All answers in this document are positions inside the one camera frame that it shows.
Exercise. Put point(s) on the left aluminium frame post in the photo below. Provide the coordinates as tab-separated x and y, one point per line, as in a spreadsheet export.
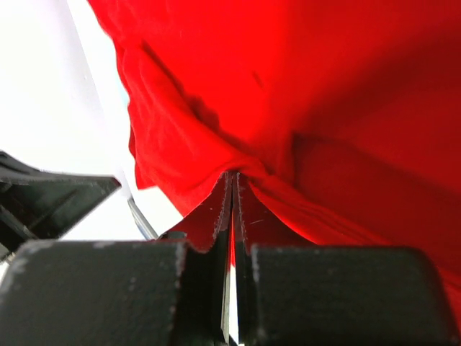
141	221

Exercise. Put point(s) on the red t shirt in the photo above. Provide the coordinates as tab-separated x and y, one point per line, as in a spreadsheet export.
344	115

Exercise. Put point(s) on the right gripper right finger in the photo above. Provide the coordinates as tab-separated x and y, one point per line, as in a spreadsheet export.
253	223

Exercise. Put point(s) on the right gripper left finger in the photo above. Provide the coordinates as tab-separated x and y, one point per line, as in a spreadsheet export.
202	310

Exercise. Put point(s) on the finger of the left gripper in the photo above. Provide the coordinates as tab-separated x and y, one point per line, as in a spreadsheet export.
44	205

